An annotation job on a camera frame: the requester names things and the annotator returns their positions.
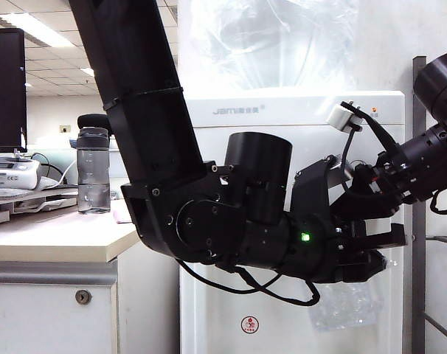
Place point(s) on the black chair headrest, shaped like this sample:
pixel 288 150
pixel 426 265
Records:
pixel 94 119

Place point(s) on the grey paper tray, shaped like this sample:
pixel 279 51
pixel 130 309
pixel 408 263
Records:
pixel 31 204

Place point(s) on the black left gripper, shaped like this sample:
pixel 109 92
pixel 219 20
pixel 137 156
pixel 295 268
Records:
pixel 341 239

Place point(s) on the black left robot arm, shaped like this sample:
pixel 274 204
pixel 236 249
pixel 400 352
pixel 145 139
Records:
pixel 135 73

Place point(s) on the grey metal rack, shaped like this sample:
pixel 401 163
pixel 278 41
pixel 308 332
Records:
pixel 419 295

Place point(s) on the white desk cabinet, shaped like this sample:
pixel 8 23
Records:
pixel 43 317

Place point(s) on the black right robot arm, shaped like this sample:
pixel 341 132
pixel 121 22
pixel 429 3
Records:
pixel 437 85

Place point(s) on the white electronic device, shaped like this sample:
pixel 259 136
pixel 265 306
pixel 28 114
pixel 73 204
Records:
pixel 9 175

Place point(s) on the wall socket plate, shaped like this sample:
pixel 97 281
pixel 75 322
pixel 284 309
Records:
pixel 65 129

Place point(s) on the clear plastic mug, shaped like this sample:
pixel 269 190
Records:
pixel 341 309

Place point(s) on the twin-tube ceiling light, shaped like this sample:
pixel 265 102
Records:
pixel 87 72

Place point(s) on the clear plastic-wrapped water jug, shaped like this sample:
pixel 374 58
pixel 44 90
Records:
pixel 282 44

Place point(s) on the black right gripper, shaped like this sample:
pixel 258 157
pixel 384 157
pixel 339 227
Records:
pixel 391 177

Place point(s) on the wide ceiling light panel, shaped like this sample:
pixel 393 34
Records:
pixel 39 30

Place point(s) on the white background box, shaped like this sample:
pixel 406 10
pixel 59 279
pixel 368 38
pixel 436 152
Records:
pixel 114 173

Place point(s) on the round cabinet lock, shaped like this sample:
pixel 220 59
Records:
pixel 83 296

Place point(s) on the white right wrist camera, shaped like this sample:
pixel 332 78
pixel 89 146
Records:
pixel 343 118

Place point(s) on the white water dispenser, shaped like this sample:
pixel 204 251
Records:
pixel 301 110

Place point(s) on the grey transparent drink bottle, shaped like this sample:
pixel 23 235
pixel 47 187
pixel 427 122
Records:
pixel 93 166

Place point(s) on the pink booklet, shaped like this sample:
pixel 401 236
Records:
pixel 121 217

